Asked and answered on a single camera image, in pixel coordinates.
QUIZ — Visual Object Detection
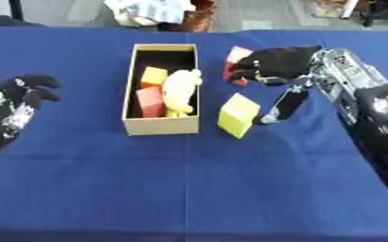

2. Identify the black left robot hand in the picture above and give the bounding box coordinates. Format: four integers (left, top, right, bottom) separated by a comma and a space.
0, 74, 63, 160

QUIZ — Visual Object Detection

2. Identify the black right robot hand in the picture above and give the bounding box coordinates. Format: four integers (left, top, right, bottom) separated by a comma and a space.
227, 45, 326, 125

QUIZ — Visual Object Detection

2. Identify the tan cardboard box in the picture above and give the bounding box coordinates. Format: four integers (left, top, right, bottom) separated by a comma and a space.
121, 43, 203, 137

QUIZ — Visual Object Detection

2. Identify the red block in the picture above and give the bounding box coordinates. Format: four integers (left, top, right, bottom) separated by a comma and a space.
220, 45, 256, 87

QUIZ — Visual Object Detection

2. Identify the yellow-green block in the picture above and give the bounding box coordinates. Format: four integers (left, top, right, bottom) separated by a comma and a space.
215, 92, 262, 140

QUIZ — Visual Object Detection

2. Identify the black chair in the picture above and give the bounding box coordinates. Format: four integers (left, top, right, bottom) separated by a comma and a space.
0, 0, 48, 27

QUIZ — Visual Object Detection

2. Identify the brown leather bag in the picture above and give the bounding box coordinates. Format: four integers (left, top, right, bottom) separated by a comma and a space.
155, 0, 218, 33

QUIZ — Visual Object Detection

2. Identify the pale yellow soft toy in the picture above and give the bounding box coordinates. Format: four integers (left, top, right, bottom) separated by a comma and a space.
161, 68, 204, 118

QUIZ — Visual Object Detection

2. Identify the black furniture leg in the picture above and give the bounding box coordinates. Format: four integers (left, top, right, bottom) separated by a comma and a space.
361, 0, 388, 28

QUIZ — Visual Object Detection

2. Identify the yellow block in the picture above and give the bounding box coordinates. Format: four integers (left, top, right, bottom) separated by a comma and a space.
139, 66, 169, 87

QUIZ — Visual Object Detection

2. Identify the red-orange block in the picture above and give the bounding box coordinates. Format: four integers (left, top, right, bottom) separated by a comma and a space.
134, 86, 168, 119

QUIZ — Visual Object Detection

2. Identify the white and blue bag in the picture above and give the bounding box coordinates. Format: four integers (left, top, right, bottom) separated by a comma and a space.
102, 0, 198, 27

